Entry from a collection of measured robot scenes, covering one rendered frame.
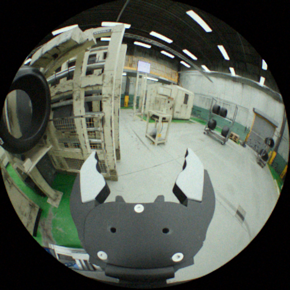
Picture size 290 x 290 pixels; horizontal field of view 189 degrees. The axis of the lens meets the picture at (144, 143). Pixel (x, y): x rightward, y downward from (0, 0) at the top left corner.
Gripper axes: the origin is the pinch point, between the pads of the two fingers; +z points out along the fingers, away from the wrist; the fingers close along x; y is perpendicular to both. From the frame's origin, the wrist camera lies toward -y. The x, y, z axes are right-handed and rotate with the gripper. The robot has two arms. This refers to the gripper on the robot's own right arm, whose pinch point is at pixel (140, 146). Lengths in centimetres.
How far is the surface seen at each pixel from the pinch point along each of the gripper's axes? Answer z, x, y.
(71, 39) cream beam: 35, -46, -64
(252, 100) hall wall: 382, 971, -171
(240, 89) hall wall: 516, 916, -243
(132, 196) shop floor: 44, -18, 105
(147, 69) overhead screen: 403, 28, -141
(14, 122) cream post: 8, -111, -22
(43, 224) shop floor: -46, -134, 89
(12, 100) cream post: 8, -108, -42
